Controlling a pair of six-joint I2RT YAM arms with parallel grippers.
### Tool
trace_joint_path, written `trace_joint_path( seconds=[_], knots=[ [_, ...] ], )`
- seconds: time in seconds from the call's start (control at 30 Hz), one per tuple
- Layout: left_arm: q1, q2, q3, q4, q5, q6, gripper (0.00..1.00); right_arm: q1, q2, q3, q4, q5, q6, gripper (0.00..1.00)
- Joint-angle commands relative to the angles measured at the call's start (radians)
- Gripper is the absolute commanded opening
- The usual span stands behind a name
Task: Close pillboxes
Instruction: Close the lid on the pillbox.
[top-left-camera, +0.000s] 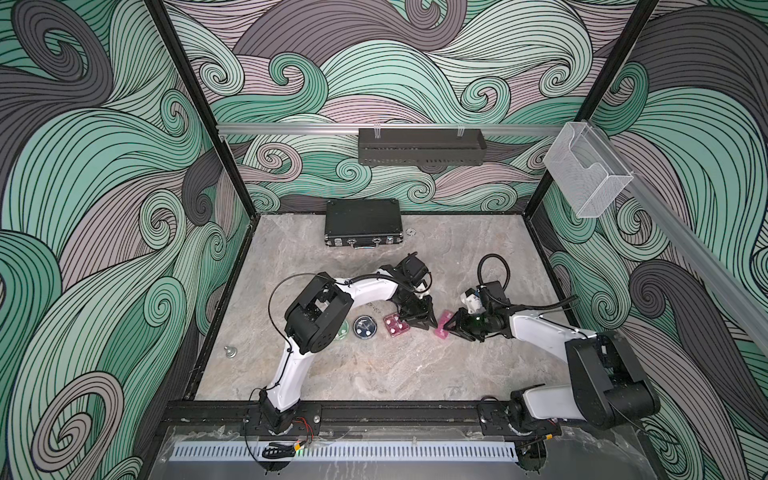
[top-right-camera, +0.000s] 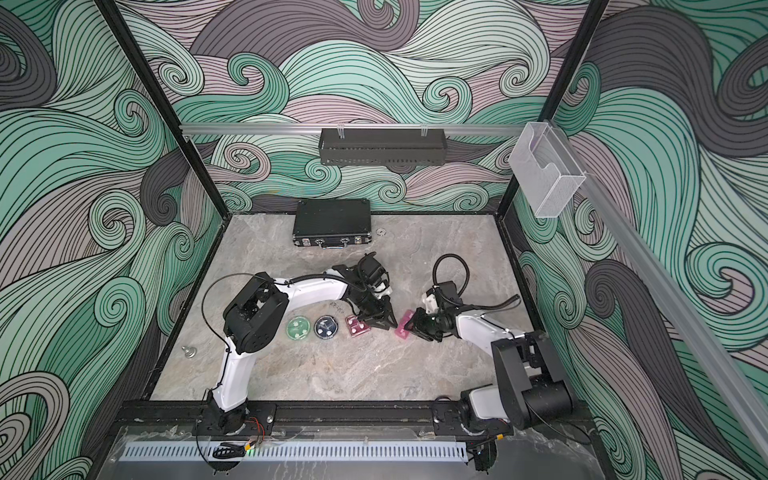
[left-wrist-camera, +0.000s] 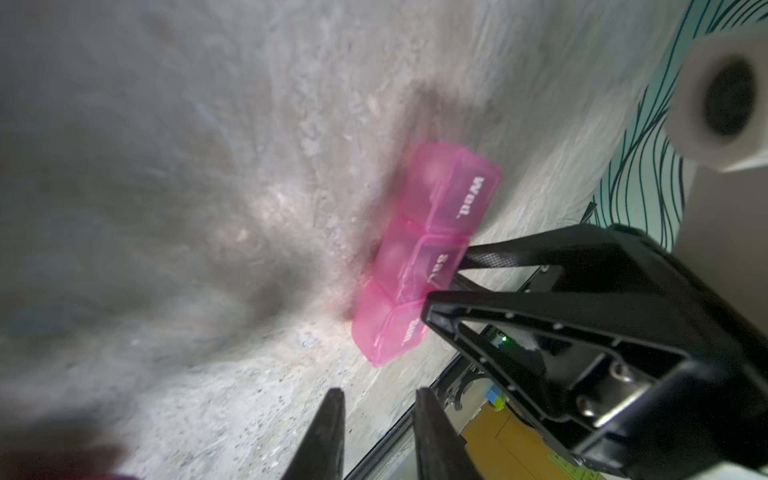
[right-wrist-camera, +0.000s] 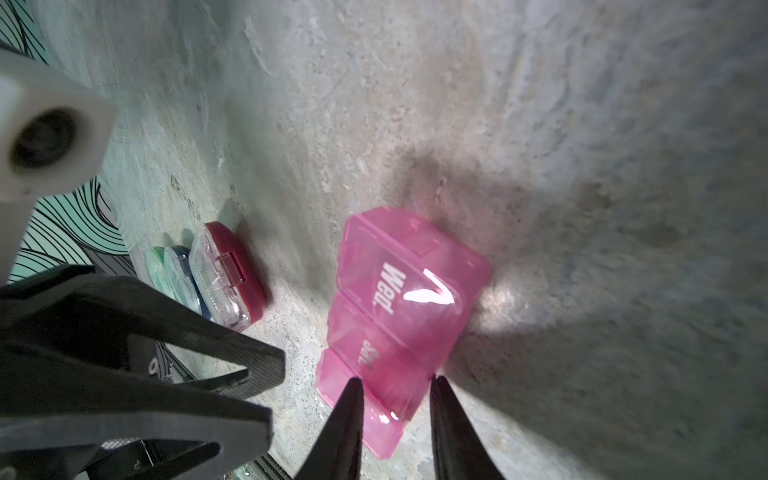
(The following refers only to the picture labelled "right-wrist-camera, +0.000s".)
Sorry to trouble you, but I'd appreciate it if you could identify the round dark blue pillbox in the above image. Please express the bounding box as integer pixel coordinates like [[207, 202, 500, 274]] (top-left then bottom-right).
[[163, 245, 212, 320]]

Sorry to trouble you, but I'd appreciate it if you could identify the dark pink square pillbox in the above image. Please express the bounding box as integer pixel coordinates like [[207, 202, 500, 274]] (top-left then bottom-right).
[[189, 221, 267, 332]]

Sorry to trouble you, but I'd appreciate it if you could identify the round green pillbox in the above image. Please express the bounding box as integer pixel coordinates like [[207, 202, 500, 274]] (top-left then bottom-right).
[[143, 245, 178, 301]]

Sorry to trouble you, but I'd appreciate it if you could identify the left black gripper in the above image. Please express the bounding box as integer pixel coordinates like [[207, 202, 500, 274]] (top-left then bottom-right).
[[1, 265, 286, 479]]

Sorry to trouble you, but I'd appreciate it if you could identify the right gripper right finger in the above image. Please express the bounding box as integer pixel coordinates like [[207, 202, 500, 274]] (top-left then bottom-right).
[[429, 376, 504, 480]]

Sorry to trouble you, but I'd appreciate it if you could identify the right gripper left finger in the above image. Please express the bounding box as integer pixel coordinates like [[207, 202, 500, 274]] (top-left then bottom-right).
[[294, 378, 364, 480]]

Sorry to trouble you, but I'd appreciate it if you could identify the light pink square pillbox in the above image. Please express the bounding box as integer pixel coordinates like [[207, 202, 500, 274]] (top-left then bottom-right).
[[316, 207, 493, 460]]

